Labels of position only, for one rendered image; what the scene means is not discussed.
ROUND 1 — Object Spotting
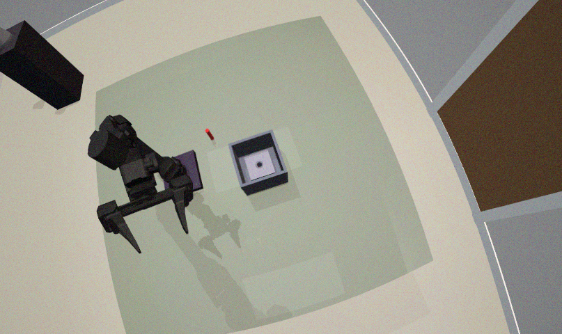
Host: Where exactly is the red peg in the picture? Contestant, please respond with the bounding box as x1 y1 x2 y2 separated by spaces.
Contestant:
205 129 214 140

